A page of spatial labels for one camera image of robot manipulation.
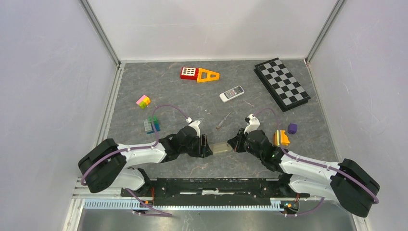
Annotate orange triangular toy block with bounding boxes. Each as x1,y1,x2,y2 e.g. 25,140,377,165
196,68,220,83

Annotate white slotted cable duct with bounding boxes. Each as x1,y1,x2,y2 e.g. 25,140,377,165
83,199,284,212

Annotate black grey chessboard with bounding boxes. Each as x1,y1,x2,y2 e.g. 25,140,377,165
254,58,311,112

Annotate purple cube block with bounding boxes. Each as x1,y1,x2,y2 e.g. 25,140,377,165
288,123,297,134

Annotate white remote control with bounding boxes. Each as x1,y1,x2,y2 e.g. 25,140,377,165
219,86,245,103

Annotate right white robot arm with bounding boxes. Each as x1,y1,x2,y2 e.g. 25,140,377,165
227,129,380,218

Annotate clear handle screwdriver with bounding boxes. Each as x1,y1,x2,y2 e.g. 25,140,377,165
216,112,231,129

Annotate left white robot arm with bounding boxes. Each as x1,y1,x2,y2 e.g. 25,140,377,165
78,126,213,196

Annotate red white window block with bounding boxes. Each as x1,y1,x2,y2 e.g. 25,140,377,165
180,67,199,81

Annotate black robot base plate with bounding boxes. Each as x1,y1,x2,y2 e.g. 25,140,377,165
134,178,310,205

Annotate pink yellow green blocks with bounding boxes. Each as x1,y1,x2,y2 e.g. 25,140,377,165
136,95,151,109

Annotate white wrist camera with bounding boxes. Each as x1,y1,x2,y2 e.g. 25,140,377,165
185,117,201,137
244,114,260,133

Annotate green blue grey blocks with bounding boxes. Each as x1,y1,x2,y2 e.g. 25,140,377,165
143,115,160,134

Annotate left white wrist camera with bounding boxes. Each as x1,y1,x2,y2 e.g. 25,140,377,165
185,117,201,137

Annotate orange yellow block stack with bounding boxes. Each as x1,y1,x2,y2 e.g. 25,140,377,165
273,129,290,147

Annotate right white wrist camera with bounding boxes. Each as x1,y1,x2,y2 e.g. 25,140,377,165
244,114,260,133

